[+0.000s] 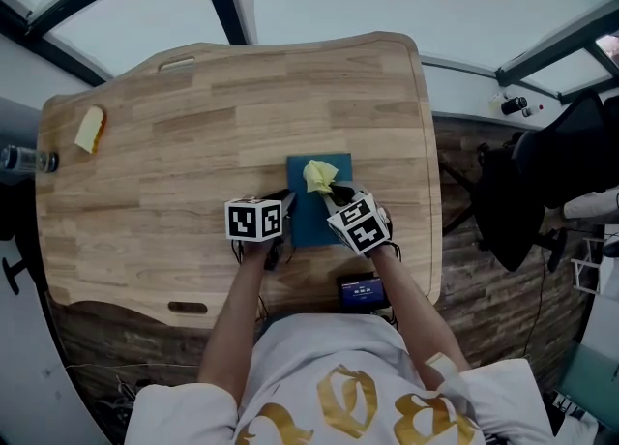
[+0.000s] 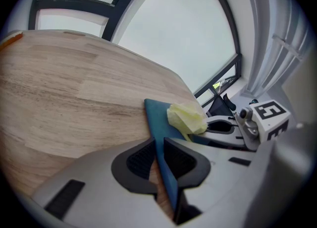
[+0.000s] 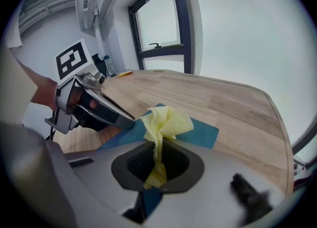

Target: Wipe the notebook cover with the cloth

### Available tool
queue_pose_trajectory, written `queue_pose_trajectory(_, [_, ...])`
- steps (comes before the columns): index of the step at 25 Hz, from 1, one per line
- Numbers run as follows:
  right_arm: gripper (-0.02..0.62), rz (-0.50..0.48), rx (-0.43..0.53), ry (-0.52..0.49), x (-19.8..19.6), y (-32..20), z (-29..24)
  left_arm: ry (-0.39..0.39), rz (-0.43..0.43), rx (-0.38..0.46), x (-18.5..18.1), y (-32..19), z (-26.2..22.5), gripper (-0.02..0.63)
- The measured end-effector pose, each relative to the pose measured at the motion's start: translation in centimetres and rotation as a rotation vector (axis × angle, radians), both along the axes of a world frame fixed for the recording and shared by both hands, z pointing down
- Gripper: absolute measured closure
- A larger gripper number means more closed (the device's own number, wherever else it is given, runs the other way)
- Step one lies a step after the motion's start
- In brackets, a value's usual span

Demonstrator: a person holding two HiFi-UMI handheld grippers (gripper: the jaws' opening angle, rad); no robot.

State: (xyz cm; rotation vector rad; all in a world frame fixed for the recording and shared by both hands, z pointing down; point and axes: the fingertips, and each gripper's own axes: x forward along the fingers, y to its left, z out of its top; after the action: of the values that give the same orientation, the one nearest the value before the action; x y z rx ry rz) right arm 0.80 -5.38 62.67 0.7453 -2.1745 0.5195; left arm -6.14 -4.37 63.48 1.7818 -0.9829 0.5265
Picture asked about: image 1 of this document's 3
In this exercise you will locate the person's left forearm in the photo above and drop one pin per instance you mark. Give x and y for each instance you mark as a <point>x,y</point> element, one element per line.
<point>232,327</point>

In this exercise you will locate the small white red-capped bottle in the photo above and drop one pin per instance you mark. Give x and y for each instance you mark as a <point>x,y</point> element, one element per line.
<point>532,110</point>

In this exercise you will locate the teal notebook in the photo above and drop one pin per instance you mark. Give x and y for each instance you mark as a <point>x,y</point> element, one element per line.
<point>312,220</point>

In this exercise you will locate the black padded chair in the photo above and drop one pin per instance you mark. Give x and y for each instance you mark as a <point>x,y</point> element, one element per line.
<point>14,213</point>

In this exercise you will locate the yellow and orange sponge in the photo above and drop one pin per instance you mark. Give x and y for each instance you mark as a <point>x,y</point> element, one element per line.
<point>89,128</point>

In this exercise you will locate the small black screen device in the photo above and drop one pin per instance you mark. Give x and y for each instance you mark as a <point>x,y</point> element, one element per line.
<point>362,290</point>

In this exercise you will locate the person's right forearm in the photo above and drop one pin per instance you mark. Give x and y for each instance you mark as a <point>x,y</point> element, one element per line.
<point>411,317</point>

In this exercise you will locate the black thermos flask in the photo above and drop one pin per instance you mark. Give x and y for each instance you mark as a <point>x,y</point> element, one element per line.
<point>513,105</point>

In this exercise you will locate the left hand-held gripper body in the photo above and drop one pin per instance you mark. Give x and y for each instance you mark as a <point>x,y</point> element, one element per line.
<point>251,220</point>

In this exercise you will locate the pale teal box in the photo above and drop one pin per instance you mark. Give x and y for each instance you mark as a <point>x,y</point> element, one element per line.
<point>590,375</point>

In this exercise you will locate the white metal rack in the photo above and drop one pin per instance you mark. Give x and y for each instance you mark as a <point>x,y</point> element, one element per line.
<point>590,264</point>

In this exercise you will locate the clear plastic bottle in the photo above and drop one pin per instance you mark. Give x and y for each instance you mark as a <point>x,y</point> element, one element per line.
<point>24,159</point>

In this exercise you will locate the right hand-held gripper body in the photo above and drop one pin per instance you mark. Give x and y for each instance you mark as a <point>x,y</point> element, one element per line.
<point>360,228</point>

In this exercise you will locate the yellow cleaning cloth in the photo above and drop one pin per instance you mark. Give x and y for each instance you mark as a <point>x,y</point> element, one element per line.
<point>320,176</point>

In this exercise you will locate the small open black framed window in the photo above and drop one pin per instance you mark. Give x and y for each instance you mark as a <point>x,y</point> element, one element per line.
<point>561,70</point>

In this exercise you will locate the person's white gold-print shirt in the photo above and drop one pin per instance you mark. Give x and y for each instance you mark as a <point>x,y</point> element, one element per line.
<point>324,356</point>

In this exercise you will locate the large black framed window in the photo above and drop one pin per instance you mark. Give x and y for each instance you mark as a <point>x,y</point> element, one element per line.
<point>135,27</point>

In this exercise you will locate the black mesh office chair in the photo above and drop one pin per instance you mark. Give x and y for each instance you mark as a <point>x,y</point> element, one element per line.
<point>512,211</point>

